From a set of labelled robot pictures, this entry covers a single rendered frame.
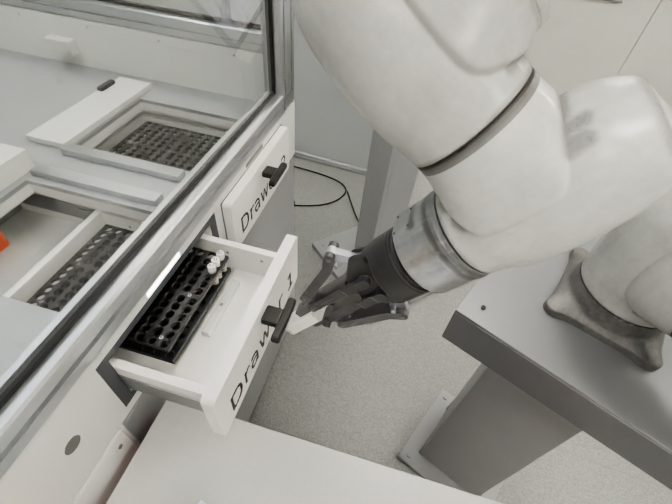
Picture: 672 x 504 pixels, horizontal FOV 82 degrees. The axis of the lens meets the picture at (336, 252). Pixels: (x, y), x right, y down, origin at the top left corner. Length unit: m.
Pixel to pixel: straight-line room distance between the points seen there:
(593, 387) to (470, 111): 0.54
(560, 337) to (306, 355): 1.02
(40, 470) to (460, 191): 0.50
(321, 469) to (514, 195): 0.47
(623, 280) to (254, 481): 0.59
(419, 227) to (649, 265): 0.39
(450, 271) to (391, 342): 1.29
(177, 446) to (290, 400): 0.86
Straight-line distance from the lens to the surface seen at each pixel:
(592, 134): 0.29
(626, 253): 0.68
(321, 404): 1.48
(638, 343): 0.78
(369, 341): 1.61
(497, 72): 0.28
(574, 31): 3.33
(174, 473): 0.65
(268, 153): 0.82
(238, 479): 0.63
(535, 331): 0.72
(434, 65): 0.26
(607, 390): 0.73
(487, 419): 1.07
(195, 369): 0.62
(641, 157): 0.30
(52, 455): 0.56
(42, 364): 0.50
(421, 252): 0.34
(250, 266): 0.69
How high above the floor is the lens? 1.37
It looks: 47 degrees down
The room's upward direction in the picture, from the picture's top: 6 degrees clockwise
